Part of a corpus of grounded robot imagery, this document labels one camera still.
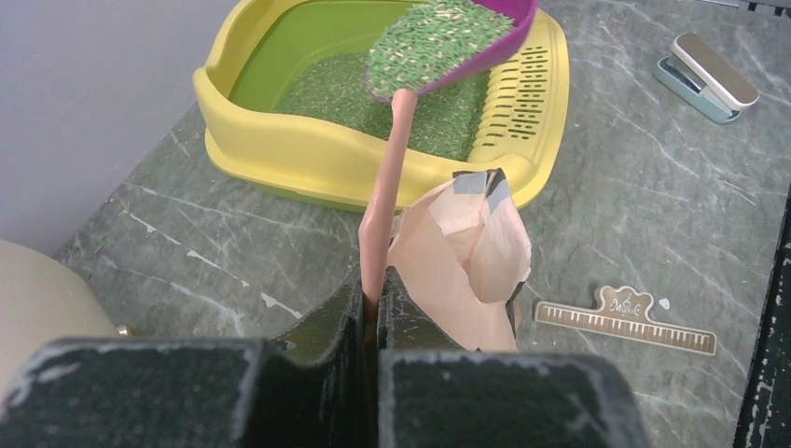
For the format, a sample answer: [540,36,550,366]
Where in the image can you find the torn bag top strip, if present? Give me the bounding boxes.
[533,286,717,357]

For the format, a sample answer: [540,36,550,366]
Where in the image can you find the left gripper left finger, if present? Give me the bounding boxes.
[1,280,364,447]

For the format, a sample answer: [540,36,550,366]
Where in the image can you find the white orange cylindrical bin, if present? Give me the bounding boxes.
[1,240,134,408]

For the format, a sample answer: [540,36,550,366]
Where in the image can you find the yellow green litter box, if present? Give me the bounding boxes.
[193,1,570,210]

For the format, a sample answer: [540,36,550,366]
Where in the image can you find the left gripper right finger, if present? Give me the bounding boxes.
[377,268,651,447]

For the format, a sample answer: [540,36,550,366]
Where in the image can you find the magenta plastic scoop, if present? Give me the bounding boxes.
[365,1,539,102]

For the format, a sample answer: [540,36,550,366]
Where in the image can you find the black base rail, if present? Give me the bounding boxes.
[732,200,790,447]

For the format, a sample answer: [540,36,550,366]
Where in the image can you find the pink cat litter bag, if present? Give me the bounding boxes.
[358,88,533,354]

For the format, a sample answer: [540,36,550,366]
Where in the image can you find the small white grey clip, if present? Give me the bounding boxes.
[653,33,760,124]

